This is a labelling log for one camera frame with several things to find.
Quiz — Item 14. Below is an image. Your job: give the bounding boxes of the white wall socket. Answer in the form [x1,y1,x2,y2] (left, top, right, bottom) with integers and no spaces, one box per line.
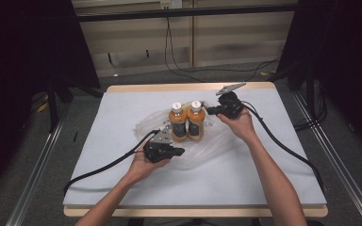
[159,0,183,9]

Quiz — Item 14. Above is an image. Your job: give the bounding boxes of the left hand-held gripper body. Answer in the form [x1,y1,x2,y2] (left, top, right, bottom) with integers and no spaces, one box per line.
[142,126,177,164]

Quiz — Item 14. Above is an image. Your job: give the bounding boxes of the person's right hand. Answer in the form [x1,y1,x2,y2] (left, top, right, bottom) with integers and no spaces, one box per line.
[216,107,259,146]

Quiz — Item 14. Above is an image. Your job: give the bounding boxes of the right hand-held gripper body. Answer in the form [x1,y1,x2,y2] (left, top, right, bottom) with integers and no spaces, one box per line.
[215,82,248,121]

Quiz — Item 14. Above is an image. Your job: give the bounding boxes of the orange drink bottle white cap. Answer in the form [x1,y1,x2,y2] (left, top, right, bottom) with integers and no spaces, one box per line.
[168,102,189,143]
[186,100,207,142]

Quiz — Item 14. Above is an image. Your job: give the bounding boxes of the clear printed plastic bag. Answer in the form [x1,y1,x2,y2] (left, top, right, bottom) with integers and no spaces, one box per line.
[133,100,234,171]

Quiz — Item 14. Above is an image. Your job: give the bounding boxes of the black wall cables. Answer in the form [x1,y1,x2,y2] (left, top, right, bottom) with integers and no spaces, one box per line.
[163,16,281,83]

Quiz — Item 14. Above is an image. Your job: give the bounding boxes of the black horizontal bar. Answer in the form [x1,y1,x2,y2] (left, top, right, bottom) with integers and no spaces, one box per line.
[74,3,299,23]

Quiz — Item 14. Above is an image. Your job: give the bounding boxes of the wooden table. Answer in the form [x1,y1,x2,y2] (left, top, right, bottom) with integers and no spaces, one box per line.
[62,81,330,218]

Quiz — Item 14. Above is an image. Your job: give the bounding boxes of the black metal stand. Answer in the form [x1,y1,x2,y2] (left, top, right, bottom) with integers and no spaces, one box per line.
[45,78,75,134]

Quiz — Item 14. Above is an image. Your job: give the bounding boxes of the person's left hand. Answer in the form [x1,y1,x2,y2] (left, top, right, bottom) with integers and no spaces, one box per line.
[126,150,172,186]

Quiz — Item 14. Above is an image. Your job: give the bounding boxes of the black curtain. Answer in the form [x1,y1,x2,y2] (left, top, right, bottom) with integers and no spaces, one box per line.
[275,0,362,159]
[0,0,102,202]

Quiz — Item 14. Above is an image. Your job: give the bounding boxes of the aluminium floor rail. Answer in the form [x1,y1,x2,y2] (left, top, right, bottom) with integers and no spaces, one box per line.
[5,105,72,226]
[291,91,362,226]

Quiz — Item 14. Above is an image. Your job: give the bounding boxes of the white table mat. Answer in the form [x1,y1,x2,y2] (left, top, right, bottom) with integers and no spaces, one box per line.
[62,88,328,207]

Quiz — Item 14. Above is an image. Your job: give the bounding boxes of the black floor cables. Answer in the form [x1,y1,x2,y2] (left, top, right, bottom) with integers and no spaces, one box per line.
[293,82,329,132]

